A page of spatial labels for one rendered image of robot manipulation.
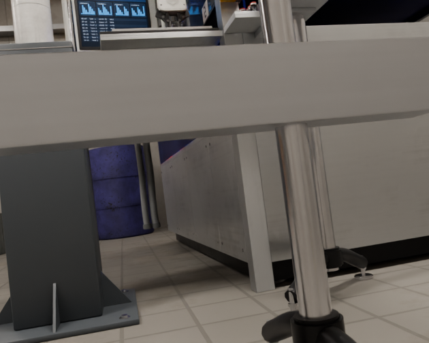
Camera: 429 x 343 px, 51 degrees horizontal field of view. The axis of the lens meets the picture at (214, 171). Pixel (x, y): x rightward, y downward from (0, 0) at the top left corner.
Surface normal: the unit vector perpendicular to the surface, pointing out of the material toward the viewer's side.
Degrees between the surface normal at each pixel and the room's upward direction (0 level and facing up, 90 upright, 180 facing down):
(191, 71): 90
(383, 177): 90
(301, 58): 90
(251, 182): 90
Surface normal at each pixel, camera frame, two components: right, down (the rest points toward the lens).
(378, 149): 0.23, -0.07
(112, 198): -0.07, -0.04
